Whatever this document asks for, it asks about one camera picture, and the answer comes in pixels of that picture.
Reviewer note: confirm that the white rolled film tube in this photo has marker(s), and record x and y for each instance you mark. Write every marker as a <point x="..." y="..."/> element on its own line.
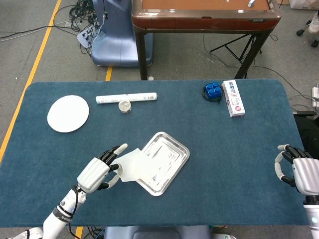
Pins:
<point x="139" y="96"/>

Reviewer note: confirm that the black seat beside table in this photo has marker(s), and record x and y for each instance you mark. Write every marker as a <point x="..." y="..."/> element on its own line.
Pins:
<point x="309" y="132"/>

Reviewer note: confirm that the translucent white sheet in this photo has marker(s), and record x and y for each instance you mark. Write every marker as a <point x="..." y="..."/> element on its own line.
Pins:
<point x="134" y="166"/>

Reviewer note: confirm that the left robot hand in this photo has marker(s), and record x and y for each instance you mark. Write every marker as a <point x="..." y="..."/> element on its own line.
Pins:
<point x="93" y="174"/>

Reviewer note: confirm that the single mahjong tile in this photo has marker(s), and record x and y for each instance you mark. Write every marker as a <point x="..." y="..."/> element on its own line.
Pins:
<point x="251" y="3"/>

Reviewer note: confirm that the white pink toothpaste box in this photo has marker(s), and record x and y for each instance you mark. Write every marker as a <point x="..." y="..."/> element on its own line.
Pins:
<point x="234" y="99"/>

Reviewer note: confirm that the office chair base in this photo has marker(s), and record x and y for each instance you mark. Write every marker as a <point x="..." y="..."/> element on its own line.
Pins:
<point x="300" y="32"/>

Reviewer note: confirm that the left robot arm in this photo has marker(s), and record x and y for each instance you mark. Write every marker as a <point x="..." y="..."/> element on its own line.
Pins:
<point x="59" y="214"/>

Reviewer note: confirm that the brown mahjong table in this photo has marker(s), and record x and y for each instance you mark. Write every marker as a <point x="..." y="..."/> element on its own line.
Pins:
<point x="199" y="23"/>

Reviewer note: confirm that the blue building block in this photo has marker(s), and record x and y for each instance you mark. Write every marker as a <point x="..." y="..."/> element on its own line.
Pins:
<point x="213" y="90"/>

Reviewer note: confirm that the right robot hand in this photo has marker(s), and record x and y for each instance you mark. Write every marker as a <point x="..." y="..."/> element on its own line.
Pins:
<point x="307" y="174"/>

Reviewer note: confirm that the white round plate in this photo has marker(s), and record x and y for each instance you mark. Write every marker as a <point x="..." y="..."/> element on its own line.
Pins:
<point x="67" y="113"/>

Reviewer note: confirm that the robot own torso base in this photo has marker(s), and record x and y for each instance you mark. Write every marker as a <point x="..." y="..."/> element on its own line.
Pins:
<point x="154" y="232"/>

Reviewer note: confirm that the blue grey machine base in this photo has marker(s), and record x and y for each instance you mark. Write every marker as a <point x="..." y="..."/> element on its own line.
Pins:
<point x="117" y="44"/>

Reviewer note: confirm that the white power strip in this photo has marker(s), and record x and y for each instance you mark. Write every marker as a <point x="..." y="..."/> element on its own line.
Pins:
<point x="316" y="97"/>

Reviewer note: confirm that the stainless steel tray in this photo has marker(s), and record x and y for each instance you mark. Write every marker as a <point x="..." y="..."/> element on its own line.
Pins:
<point x="172" y="154"/>

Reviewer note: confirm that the small clear jar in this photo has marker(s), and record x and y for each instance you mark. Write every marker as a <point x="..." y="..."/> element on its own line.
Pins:
<point x="124" y="106"/>

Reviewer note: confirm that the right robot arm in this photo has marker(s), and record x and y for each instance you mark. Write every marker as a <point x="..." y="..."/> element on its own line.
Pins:
<point x="312" y="216"/>

